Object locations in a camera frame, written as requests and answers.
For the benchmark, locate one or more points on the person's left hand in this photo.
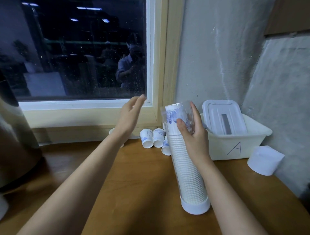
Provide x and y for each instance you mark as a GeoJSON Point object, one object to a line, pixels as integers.
{"type": "Point", "coordinates": [128, 118]}

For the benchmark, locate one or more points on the person's right hand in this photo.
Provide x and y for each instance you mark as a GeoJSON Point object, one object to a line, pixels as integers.
{"type": "Point", "coordinates": [197, 143]}

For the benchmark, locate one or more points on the nested stack of paper cups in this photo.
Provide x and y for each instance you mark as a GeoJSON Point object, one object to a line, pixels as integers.
{"type": "Point", "coordinates": [189, 179]}

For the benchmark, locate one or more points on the person's left forearm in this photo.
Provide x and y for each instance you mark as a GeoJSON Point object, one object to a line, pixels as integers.
{"type": "Point", "coordinates": [72, 189]}

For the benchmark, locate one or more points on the person's right forearm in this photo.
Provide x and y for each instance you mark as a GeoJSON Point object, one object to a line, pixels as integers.
{"type": "Point", "coordinates": [235, 203]}

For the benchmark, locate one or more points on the white plastic lid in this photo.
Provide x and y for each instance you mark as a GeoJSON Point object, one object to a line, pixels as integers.
{"type": "Point", "coordinates": [223, 116]}

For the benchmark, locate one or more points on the translucent plastic box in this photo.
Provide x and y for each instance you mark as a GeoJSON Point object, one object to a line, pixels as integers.
{"type": "Point", "coordinates": [242, 145]}

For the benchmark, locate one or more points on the white framed window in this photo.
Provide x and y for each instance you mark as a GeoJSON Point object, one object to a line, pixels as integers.
{"type": "Point", "coordinates": [87, 53]}

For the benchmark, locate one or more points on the stainless steel water dispenser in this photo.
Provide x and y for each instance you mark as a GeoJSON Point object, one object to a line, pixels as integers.
{"type": "Point", "coordinates": [17, 140]}

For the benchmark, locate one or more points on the dark wooden side counter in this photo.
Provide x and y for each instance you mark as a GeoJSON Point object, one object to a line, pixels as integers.
{"type": "Point", "coordinates": [306, 196]}

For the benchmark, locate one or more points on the brown wooden wall cabinet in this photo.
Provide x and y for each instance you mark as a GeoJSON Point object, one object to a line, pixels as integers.
{"type": "Point", "coordinates": [289, 15]}

